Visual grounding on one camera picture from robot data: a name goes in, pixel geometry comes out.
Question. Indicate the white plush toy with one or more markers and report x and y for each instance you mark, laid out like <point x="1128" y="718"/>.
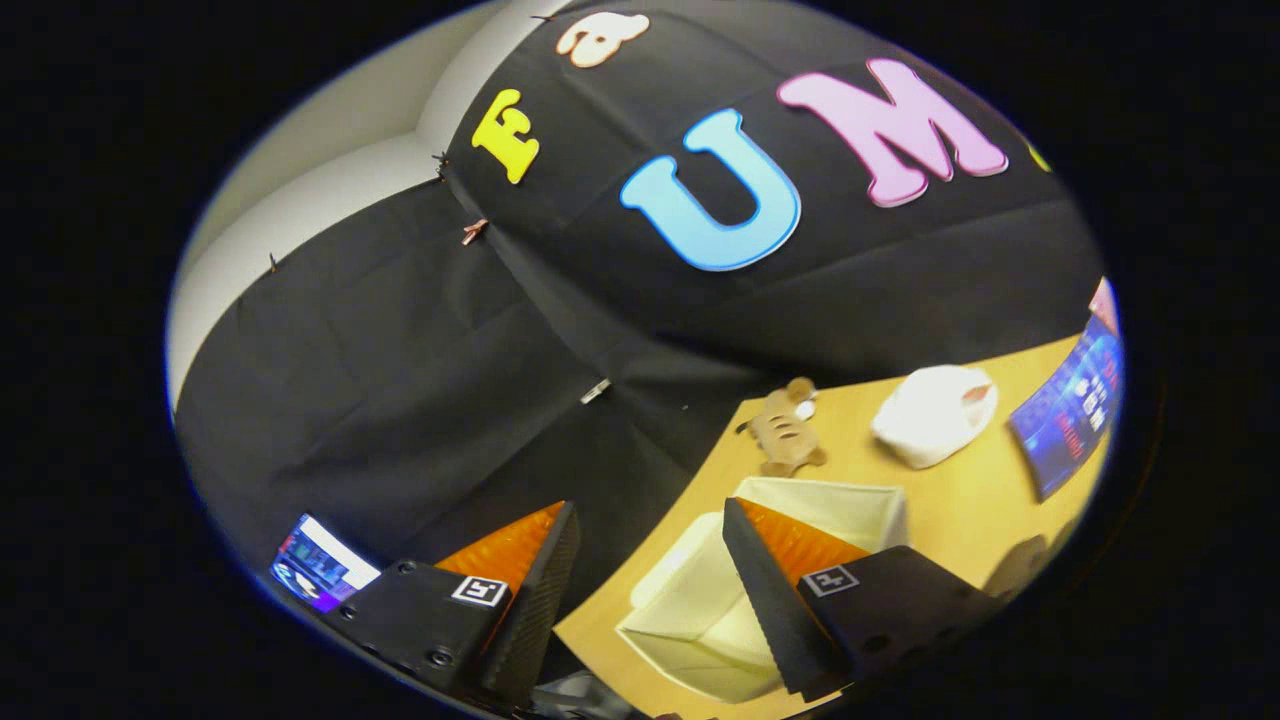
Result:
<point x="935" y="415"/>

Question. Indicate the pink cover book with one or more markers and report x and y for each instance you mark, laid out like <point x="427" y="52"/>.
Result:
<point x="1104" y="305"/>

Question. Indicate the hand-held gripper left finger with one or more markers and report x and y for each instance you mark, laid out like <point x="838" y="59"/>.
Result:
<point x="530" y="620"/>

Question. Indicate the blue cover book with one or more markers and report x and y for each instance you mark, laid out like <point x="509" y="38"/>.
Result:
<point x="1065" y="410"/>

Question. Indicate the grey and cream storage box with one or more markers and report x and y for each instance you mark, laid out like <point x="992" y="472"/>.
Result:
<point x="690" y="600"/>

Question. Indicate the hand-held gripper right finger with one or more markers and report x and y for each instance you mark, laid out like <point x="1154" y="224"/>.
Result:
<point x="775" y="620"/>

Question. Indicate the brown striped plush toy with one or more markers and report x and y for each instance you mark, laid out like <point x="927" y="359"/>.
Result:
<point x="785" y="430"/>

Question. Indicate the pink cloth clip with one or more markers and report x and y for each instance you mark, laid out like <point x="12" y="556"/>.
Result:
<point x="474" y="232"/>

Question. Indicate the white cloth clip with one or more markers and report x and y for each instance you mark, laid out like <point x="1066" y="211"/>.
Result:
<point x="595" y="391"/>

